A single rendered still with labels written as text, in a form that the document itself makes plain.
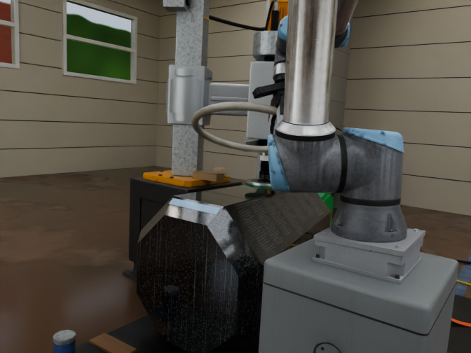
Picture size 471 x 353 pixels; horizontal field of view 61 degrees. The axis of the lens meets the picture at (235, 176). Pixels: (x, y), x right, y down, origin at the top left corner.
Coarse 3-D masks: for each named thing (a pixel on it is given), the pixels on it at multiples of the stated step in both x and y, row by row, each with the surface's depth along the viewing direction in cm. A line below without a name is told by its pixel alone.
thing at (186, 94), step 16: (176, 80) 278; (192, 80) 276; (176, 96) 279; (192, 96) 277; (208, 96) 284; (224, 96) 284; (240, 96) 283; (176, 112) 280; (192, 112) 279; (224, 112) 285; (240, 112) 285
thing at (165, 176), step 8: (144, 176) 294; (152, 176) 289; (160, 176) 285; (168, 176) 285; (176, 176) 287; (184, 176) 289; (192, 176) 291; (176, 184) 275; (184, 184) 270; (192, 184) 272; (200, 184) 278; (208, 184) 285
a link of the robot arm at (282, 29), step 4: (284, 20) 135; (280, 24) 135; (284, 24) 134; (280, 28) 134; (284, 28) 134; (280, 32) 135; (284, 32) 134; (280, 36) 136; (284, 36) 135; (280, 40) 138; (284, 40) 136; (276, 44) 145; (280, 44) 140; (284, 44) 138; (280, 48) 142; (284, 48) 141; (280, 52) 144; (284, 52) 143
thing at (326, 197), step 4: (320, 196) 373; (324, 196) 373; (328, 196) 373; (332, 196) 379; (324, 200) 370; (328, 200) 373; (332, 200) 377; (328, 204) 374; (332, 204) 377; (332, 208) 378
